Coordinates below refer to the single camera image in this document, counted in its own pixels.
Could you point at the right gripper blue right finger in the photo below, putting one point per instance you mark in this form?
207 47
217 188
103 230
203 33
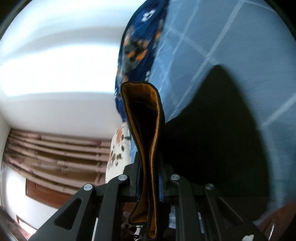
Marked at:
202 214

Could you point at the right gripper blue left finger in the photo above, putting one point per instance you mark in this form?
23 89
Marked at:
94 212

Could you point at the black pants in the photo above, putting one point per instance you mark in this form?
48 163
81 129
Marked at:
213 140

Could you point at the beige patterned curtain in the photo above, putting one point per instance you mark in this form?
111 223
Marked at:
60 163

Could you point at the white floral pillow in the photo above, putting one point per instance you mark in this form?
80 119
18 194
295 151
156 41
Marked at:
119 153

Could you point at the blue grid bed sheet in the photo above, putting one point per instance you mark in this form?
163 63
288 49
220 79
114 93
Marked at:
250 40

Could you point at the blue dog print blanket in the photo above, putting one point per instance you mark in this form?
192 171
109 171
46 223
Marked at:
139 46

